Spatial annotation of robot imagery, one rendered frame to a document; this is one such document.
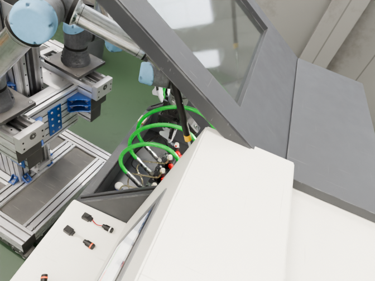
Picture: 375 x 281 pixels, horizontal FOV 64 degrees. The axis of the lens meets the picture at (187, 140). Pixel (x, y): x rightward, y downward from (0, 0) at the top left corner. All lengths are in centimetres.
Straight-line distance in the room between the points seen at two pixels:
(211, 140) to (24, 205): 164
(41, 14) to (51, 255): 73
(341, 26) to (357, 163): 267
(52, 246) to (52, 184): 112
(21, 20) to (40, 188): 139
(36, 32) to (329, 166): 89
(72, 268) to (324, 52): 316
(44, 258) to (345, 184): 91
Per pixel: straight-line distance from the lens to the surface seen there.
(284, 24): 377
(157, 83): 105
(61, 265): 110
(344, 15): 349
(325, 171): 85
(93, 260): 110
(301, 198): 79
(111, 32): 112
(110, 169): 133
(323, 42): 357
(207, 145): 66
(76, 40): 166
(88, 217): 115
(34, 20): 99
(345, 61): 384
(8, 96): 146
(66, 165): 230
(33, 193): 219
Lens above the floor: 199
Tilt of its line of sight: 43 degrees down
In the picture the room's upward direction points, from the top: 20 degrees clockwise
